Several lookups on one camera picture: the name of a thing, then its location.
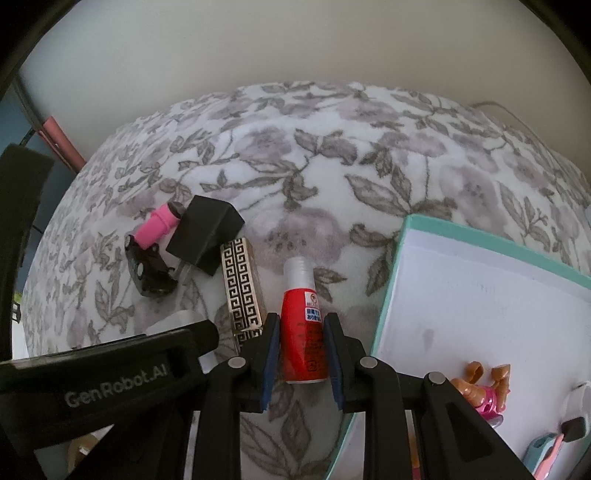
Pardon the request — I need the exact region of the teal shallow box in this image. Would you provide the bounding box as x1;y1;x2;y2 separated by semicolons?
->
323;215;591;480

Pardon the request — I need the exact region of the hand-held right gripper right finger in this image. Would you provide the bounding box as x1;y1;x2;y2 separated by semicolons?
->
323;312;536;480

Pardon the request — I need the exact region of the white ring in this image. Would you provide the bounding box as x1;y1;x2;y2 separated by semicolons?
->
561;381;591;418

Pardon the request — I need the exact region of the brown and pink dog toy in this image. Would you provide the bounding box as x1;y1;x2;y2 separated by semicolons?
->
450;362;511;428

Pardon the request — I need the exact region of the pink brush with black head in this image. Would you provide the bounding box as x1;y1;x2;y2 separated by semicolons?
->
536;415;587;480

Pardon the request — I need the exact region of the grey floral blanket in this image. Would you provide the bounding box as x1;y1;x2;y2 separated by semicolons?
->
21;82;591;480

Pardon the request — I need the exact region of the pink cylinder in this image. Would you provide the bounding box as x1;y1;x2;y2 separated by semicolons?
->
134;202;185;250

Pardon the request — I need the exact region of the light blue plastic tool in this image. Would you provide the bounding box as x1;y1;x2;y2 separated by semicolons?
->
524;434;561;468

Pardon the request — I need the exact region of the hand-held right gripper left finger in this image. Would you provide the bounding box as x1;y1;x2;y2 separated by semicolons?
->
185;312;282;480

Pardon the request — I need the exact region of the gold patterned case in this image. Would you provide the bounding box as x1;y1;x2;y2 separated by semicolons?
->
219;237;265;356

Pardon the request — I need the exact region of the red glue bottle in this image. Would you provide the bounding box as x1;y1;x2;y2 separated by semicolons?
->
279;257;329;385

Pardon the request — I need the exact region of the black hair clip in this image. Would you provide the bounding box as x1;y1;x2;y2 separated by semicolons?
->
124;234;178;297

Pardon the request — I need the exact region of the black block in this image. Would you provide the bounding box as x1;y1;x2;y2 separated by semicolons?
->
165;195;245;277

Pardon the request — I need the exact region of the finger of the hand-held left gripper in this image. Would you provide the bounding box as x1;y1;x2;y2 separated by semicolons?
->
139;318;219;374

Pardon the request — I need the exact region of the pink pole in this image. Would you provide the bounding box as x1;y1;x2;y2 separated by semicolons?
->
39;116;86;174

